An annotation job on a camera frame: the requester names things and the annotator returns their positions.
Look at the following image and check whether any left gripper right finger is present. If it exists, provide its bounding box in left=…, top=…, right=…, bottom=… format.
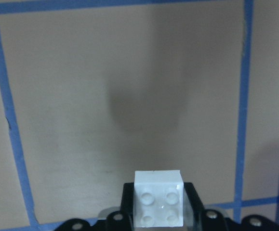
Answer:
left=181, top=182, right=234, bottom=231

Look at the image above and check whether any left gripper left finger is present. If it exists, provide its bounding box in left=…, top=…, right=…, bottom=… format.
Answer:
left=98, top=182, right=134, bottom=231

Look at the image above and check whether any white block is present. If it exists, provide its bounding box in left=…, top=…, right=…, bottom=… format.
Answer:
left=133, top=170, right=184, bottom=228

